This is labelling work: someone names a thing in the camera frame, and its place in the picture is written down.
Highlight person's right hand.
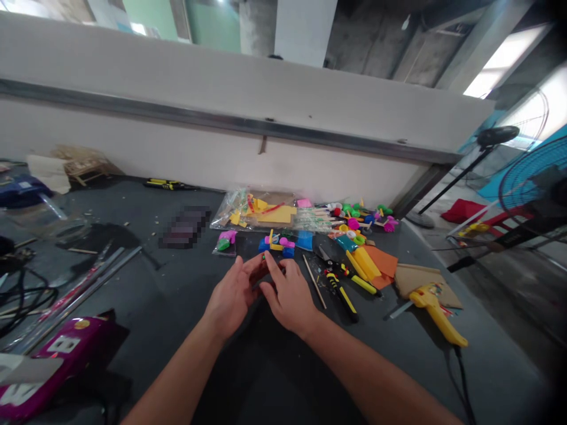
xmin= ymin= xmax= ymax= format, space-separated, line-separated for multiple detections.
xmin=258 ymin=251 xmax=327 ymax=344

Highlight person's left hand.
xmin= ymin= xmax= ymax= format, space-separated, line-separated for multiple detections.
xmin=201 ymin=254 xmax=270 ymax=341

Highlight long thin wooden stick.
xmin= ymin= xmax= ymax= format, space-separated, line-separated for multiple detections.
xmin=302 ymin=253 xmax=328 ymax=310

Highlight blue yellow pink toy assembly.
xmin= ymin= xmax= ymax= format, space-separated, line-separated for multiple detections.
xmin=258 ymin=228 xmax=296 ymax=260

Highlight yellow stick with black tip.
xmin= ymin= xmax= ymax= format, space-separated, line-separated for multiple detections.
xmin=350 ymin=274 xmax=383 ymax=298

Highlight yellow foam strips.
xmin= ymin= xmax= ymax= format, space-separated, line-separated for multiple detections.
xmin=344 ymin=246 xmax=382 ymax=282

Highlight bag of wooden sticks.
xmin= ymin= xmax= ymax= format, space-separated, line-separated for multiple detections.
xmin=293 ymin=207 xmax=342 ymax=233

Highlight clear bag of craft parts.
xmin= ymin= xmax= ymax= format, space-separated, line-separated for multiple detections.
xmin=208 ymin=188 xmax=298 ymax=232

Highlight orange foam sheets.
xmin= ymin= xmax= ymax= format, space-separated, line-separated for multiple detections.
xmin=363 ymin=244 xmax=399 ymax=291

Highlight pile of colourful plastic parts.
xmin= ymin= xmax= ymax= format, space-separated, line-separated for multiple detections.
xmin=325 ymin=199 xmax=402 ymax=247

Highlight yellow black utility knife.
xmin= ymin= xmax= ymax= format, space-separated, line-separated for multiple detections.
xmin=142 ymin=178 xmax=200 ymax=192

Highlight black flat sheet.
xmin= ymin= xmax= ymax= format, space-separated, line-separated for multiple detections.
xmin=66 ymin=221 xmax=162 ymax=271

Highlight bundle of metal rods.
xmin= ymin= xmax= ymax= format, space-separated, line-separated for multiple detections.
xmin=0 ymin=246 xmax=144 ymax=355

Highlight brown cardboard piece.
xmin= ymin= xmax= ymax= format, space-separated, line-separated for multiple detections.
xmin=393 ymin=263 xmax=464 ymax=310

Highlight yellow glue gun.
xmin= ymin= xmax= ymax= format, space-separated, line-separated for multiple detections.
xmin=408 ymin=283 xmax=469 ymax=348

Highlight purple power strip package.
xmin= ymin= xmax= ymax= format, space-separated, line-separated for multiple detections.
xmin=0 ymin=309 xmax=118 ymax=424

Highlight clear plastic container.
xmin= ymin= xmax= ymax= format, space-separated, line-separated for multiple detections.
xmin=0 ymin=194 xmax=94 ymax=242

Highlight miniature wooden stick furniture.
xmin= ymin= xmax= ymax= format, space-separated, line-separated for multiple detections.
xmin=52 ymin=145 xmax=117 ymax=187

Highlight red cloth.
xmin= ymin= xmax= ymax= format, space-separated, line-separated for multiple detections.
xmin=441 ymin=198 xmax=488 ymax=224

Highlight beige paper bag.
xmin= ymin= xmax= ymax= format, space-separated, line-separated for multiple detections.
xmin=25 ymin=152 xmax=71 ymax=195

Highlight red plastic stool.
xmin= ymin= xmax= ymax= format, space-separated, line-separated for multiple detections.
xmin=480 ymin=208 xmax=535 ymax=233

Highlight blue white box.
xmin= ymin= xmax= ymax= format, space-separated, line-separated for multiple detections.
xmin=0 ymin=175 xmax=54 ymax=209

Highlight blue caged fan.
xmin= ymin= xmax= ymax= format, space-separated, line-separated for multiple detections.
xmin=498 ymin=135 xmax=567 ymax=231

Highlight black standing fan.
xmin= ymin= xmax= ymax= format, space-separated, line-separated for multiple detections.
xmin=405 ymin=125 xmax=522 ymax=230

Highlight yellow black handled snips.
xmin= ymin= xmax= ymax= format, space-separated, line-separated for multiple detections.
xmin=315 ymin=246 xmax=360 ymax=325

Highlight metal wall rail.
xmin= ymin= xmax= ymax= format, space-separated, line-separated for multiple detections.
xmin=0 ymin=79 xmax=466 ymax=165

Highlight black glue gun cable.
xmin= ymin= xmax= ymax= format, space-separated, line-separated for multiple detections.
xmin=445 ymin=345 xmax=478 ymax=425

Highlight black cables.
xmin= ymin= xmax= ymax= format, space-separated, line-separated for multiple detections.
xmin=0 ymin=261 xmax=61 ymax=337

